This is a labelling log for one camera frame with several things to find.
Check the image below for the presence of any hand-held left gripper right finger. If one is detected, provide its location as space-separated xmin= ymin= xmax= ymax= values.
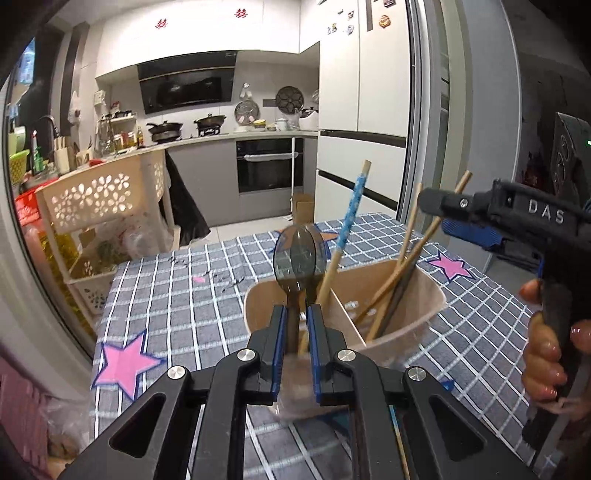
xmin=307 ymin=305 xmax=536 ymax=480

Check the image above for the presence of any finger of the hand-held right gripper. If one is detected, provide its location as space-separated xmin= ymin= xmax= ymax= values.
xmin=417 ymin=188 xmax=477 ymax=217
xmin=440 ymin=219 xmax=503 ymax=251

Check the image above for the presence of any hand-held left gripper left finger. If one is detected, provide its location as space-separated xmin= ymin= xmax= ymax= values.
xmin=60 ymin=305 xmax=288 ymax=480

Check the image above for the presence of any wooden chopstick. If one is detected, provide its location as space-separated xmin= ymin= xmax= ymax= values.
xmin=394 ymin=182 xmax=425 ymax=278
xmin=355 ymin=217 xmax=444 ymax=326
xmin=389 ymin=405 xmax=411 ymax=480
xmin=365 ymin=170 xmax=474 ymax=345

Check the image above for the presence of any dark translucent spoon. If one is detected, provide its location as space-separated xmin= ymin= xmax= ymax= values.
xmin=272 ymin=223 xmax=331 ymax=357

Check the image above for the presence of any blue patterned chopstick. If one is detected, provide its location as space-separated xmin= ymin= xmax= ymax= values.
xmin=316 ymin=160 xmax=373 ymax=306

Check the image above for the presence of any dark grey chopstick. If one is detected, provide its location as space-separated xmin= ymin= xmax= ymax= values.
xmin=378 ymin=260 xmax=420 ymax=341

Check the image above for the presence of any beige plastic utensil holder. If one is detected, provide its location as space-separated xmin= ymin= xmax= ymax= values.
xmin=243 ymin=259 xmax=448 ymax=422

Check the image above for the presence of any person's right hand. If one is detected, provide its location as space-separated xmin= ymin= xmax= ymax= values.
xmin=518 ymin=278 xmax=591 ymax=422

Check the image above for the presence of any grey checked tablecloth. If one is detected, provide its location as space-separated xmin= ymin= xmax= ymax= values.
xmin=90 ymin=212 xmax=548 ymax=480

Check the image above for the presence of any cardboard box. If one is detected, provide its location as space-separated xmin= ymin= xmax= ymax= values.
xmin=291 ymin=193 xmax=316 ymax=226

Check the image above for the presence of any white refrigerator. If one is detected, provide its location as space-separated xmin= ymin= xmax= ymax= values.
xmin=316 ymin=0 xmax=413 ymax=219

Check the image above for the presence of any black hanging bag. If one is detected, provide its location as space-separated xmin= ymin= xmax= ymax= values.
xmin=165 ymin=150 xmax=211 ymax=246

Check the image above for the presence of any black built-in oven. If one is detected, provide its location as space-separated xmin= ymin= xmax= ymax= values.
xmin=235 ymin=137 xmax=306 ymax=195

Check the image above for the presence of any round metal steamer rack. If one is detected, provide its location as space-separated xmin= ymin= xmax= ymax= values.
xmin=275 ymin=86 xmax=302 ymax=113

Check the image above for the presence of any round metal strainer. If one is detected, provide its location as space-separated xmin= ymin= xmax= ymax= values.
xmin=234 ymin=100 xmax=260 ymax=127

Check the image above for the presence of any black cooking pot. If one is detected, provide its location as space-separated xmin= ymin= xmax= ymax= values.
xmin=193 ymin=113 xmax=227 ymax=137

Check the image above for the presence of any cream flower-cutout storage cart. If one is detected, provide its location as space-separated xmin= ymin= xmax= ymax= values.
xmin=34 ymin=150 xmax=182 ymax=315

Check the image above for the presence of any black wok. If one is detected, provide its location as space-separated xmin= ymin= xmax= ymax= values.
xmin=146 ymin=120 xmax=185 ymax=142

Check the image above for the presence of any stack of pink plastic stools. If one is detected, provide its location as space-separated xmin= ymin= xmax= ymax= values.
xmin=0 ymin=342 xmax=52 ymax=463

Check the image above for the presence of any black range hood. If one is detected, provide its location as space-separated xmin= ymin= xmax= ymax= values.
xmin=137 ymin=51 xmax=239 ymax=116

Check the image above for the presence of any red plastic basket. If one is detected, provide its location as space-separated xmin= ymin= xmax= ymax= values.
xmin=14 ymin=189 xmax=45 ymax=223

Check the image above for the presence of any black kitchen faucet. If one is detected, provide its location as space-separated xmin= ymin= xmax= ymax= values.
xmin=36 ymin=115 xmax=61 ymax=140

